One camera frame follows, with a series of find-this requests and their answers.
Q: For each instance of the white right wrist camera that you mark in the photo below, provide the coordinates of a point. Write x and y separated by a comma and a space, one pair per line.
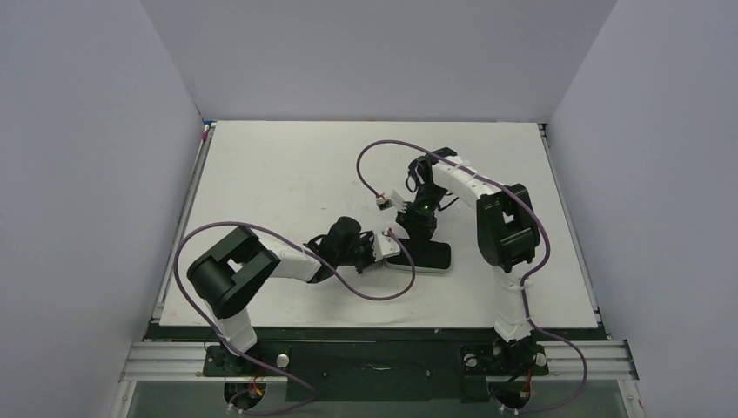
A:
388, 200

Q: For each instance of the aluminium front frame rail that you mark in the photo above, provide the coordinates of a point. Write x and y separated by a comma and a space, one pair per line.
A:
607, 360

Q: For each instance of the black and lilac folding umbrella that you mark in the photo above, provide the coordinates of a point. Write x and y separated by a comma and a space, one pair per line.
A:
428, 257

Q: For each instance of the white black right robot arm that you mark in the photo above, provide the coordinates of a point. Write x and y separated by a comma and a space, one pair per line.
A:
506, 233

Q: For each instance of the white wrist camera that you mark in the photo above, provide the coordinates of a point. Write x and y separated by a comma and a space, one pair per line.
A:
388, 200
384, 246

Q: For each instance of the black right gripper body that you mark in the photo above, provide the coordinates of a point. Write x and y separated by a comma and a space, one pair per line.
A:
421, 229

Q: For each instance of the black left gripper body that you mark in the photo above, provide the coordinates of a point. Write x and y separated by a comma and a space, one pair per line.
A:
365, 251

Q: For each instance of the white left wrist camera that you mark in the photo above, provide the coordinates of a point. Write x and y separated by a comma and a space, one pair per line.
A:
384, 246

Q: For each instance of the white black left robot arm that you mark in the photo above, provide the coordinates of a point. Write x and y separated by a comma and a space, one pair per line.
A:
231, 272

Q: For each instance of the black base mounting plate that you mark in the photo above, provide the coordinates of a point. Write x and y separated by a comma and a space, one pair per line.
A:
379, 371

